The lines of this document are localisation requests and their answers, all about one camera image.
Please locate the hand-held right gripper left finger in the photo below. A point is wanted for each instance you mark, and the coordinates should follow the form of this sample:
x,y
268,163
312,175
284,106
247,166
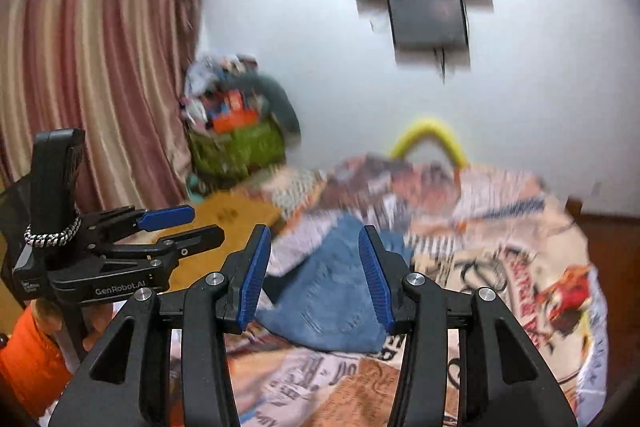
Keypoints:
x,y
255,277

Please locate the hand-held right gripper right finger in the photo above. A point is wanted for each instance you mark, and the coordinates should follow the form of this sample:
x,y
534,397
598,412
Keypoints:
x,y
375,277

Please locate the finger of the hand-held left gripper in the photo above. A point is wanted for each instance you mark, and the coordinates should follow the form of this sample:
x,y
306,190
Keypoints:
x,y
200,237
165,218

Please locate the blue jeans pants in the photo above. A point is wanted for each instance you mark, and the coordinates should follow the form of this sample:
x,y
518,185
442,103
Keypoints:
x,y
325,287

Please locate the person's left forearm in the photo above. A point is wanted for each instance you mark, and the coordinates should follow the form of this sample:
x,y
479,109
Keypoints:
x,y
30,357

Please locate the person's left hand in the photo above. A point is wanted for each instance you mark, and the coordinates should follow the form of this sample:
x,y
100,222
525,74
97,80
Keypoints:
x,y
100,322

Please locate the yellow wooden folding table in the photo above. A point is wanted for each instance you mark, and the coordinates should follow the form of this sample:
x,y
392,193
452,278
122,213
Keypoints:
x,y
225,212

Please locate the green patterned bag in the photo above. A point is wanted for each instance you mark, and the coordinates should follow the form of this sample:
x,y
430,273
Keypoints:
x,y
240,147

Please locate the orange box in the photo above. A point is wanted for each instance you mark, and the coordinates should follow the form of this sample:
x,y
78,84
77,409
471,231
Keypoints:
x,y
232,122

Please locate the printed blanket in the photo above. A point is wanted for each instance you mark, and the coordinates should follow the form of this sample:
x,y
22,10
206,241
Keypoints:
x,y
500,227

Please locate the pile of clothes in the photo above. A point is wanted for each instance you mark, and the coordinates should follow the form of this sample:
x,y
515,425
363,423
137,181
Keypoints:
x,y
210,77

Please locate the grey cloth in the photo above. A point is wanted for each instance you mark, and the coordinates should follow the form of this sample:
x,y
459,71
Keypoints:
x,y
280,102

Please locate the yellow hoop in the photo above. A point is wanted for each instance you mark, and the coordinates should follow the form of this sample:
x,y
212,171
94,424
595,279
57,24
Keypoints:
x,y
425,127

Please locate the pink striped curtain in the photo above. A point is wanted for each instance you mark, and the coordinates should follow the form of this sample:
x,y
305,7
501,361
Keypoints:
x,y
100,57

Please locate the grey wall shelf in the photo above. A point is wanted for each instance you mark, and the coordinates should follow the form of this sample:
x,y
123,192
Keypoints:
x,y
425,22

